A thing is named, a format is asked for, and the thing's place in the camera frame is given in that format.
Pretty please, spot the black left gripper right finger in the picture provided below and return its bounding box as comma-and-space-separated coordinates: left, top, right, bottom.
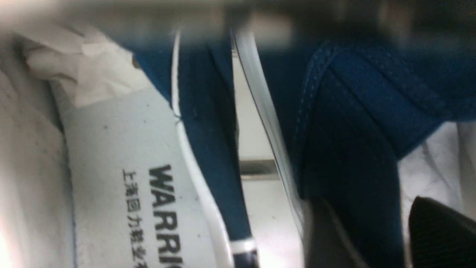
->
409, 196, 476, 268

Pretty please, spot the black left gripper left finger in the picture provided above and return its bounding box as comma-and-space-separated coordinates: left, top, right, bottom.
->
303, 198, 367, 268

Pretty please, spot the navy canvas slip-on shoe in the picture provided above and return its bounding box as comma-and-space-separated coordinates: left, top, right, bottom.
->
1, 23, 260, 268
235, 31, 475, 268

